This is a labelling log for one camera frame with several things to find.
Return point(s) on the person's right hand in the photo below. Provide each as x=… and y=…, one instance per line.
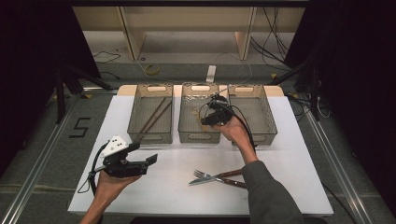
x=232, y=130

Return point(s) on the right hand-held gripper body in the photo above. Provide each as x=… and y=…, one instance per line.
x=219, y=113

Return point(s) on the white power strip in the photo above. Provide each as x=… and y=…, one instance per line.
x=211, y=73

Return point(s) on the person's left hand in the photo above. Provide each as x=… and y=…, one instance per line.
x=110, y=185

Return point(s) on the transparent grey plastic bin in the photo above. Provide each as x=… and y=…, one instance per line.
x=260, y=115
x=190, y=124
x=151, y=115

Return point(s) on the black curtain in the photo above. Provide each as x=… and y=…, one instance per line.
x=28, y=62
x=358, y=77

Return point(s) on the aluminium floor rail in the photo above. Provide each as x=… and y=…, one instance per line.
x=339, y=168
x=37, y=168

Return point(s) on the black metal stand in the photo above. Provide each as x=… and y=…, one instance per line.
x=315, y=93
x=60, y=93

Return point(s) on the dark brown chopstick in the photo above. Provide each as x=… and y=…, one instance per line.
x=152, y=115
x=158, y=116

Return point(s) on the yellow tape roll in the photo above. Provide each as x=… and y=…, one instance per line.
x=152, y=69

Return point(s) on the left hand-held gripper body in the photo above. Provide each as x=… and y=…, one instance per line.
x=120, y=165

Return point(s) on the light wooden shelf unit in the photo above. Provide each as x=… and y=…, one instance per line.
x=186, y=21

